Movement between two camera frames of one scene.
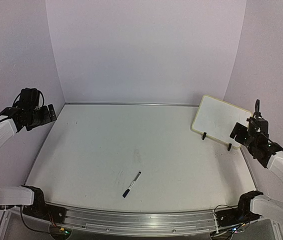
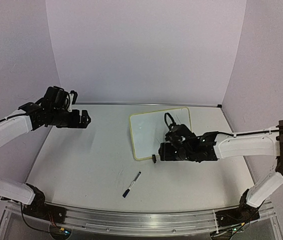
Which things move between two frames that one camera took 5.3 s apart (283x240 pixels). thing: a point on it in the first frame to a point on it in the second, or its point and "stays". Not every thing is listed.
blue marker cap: [127, 191] stays
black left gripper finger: [46, 114] to [85, 120]
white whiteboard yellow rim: [217, 118] to [148, 130]
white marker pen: [135, 179] stays
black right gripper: [245, 136] to [161, 152]
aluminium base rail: [142, 222] stays
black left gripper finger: [52, 112] to [85, 116]
